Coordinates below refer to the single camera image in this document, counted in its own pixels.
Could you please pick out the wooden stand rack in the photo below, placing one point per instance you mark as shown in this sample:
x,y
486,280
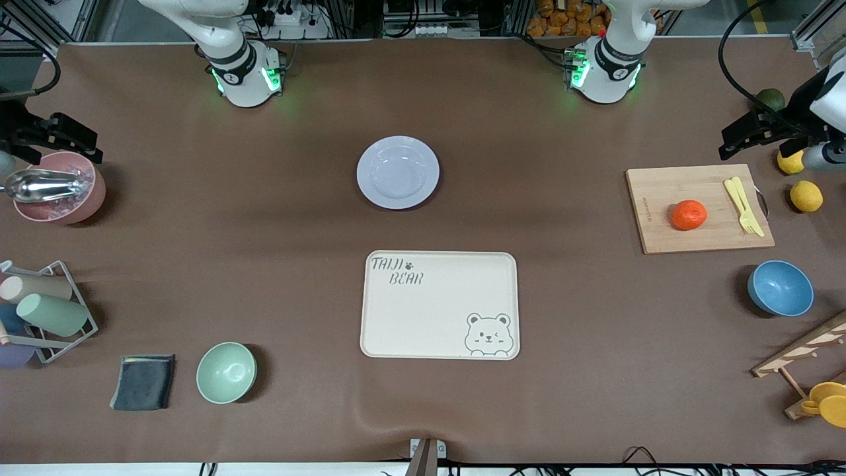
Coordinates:
x,y
800,349

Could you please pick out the shiny metal scoop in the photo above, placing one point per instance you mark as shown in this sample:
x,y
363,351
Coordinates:
x,y
39,185

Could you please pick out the yellow plastic knife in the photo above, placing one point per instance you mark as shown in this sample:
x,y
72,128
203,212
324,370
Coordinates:
x,y
750,210

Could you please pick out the wooden cutting board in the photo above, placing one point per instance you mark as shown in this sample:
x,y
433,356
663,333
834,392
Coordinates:
x,y
661,225

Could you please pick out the lavender round plate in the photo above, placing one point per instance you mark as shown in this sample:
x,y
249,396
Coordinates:
x,y
398,173

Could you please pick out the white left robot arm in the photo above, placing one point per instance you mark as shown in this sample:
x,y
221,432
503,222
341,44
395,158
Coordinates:
x,y
608,73

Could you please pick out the yellow lemon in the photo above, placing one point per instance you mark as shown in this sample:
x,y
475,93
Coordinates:
x,y
806,196
790,164

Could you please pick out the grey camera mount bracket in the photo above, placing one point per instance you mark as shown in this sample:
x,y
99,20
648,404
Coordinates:
x,y
426,456

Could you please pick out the dark grey folded cloth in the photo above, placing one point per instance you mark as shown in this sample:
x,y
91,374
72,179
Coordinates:
x,y
143,382

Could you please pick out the dark green lime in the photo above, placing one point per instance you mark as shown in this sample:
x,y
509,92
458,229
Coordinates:
x,y
772,99

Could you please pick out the blue cup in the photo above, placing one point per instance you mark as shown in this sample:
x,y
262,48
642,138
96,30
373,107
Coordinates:
x,y
10,318

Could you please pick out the pink bowl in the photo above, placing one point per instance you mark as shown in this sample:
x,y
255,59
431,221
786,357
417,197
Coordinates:
x,y
59,213

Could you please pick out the yellow plastic fork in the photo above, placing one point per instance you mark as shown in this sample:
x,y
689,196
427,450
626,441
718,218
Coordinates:
x,y
740,205

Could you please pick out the green cup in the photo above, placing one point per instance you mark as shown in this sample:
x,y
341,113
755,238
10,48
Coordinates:
x,y
53,315

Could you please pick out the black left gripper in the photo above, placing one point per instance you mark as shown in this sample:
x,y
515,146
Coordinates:
x,y
795,110

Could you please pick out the orange fruit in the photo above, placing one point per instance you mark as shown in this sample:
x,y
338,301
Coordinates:
x,y
689,215

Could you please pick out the pile of bread buns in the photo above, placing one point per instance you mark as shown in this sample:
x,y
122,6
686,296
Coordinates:
x,y
568,20

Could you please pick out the mint green bowl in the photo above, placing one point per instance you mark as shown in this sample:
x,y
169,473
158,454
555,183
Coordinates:
x,y
226,373

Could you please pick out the purple cup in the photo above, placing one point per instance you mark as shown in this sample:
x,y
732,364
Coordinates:
x,y
13,356

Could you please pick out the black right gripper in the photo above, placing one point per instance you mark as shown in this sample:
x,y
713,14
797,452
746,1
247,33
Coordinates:
x,y
14,127

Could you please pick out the blue bowl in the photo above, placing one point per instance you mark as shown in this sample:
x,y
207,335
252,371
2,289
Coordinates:
x,y
781,288

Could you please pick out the brown table mat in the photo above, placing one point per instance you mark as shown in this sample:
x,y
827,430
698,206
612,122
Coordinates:
x,y
264,198

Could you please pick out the cream bear print tray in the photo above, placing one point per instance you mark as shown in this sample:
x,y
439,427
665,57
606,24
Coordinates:
x,y
436,311

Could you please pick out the beige cup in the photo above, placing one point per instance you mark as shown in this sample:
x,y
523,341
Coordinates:
x,y
36,287

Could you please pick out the white power strip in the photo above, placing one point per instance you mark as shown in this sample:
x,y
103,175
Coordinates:
x,y
291,20

